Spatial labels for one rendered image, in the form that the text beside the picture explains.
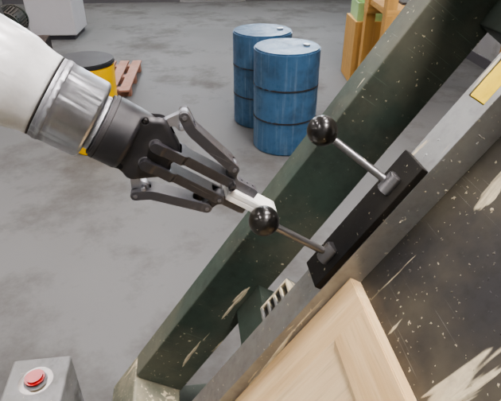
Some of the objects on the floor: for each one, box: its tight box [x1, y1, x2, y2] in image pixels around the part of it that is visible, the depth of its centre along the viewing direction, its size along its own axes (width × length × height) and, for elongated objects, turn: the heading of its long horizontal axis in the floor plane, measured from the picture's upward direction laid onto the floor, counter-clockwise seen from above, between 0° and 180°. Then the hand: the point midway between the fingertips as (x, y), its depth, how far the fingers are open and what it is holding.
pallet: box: [114, 60, 142, 96], centre depth 542 cm, size 112×75×10 cm, turn 2°
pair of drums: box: [233, 23, 321, 156], centre depth 411 cm, size 66×108×83 cm, turn 5°
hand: (250, 200), depth 60 cm, fingers closed
